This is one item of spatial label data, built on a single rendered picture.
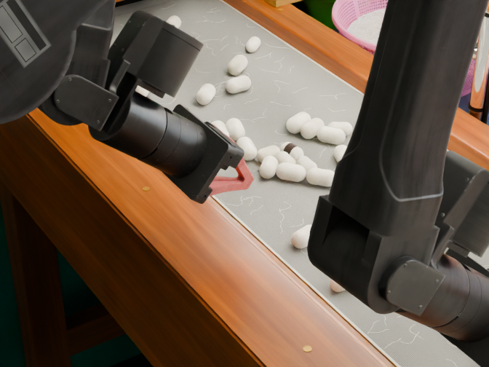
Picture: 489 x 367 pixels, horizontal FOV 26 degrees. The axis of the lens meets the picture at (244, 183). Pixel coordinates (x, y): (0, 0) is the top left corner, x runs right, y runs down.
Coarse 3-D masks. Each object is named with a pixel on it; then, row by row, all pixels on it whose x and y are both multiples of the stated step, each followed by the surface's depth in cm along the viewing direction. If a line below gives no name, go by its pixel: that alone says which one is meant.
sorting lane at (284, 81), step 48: (192, 0) 169; (240, 48) 155; (288, 48) 155; (192, 96) 143; (240, 96) 143; (288, 96) 143; (336, 96) 143; (240, 192) 124; (288, 192) 124; (288, 240) 116; (384, 336) 103; (432, 336) 103
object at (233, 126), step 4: (228, 120) 134; (232, 120) 134; (236, 120) 134; (228, 124) 134; (232, 124) 133; (236, 124) 133; (240, 124) 133; (228, 128) 133; (232, 128) 133; (236, 128) 132; (240, 128) 133; (228, 132) 133; (232, 132) 132; (236, 132) 132; (240, 132) 132; (244, 132) 133; (232, 136) 133; (236, 136) 132; (240, 136) 133; (236, 140) 133
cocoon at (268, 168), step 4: (268, 156) 127; (272, 156) 127; (264, 160) 127; (268, 160) 126; (272, 160) 126; (276, 160) 127; (264, 164) 126; (268, 164) 126; (272, 164) 126; (276, 164) 127; (260, 168) 126; (264, 168) 125; (268, 168) 125; (272, 168) 125; (276, 168) 127; (260, 172) 126; (264, 172) 125; (268, 172) 125; (272, 172) 125; (264, 176) 126; (268, 176) 126; (272, 176) 126
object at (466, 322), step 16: (480, 272) 87; (480, 288) 82; (480, 304) 82; (464, 320) 82; (480, 320) 83; (448, 336) 87; (464, 336) 84; (480, 336) 84; (464, 352) 86; (480, 352) 85
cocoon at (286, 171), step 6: (282, 162) 126; (282, 168) 125; (288, 168) 125; (294, 168) 125; (300, 168) 125; (282, 174) 125; (288, 174) 125; (294, 174) 125; (300, 174) 125; (288, 180) 126; (294, 180) 125; (300, 180) 125
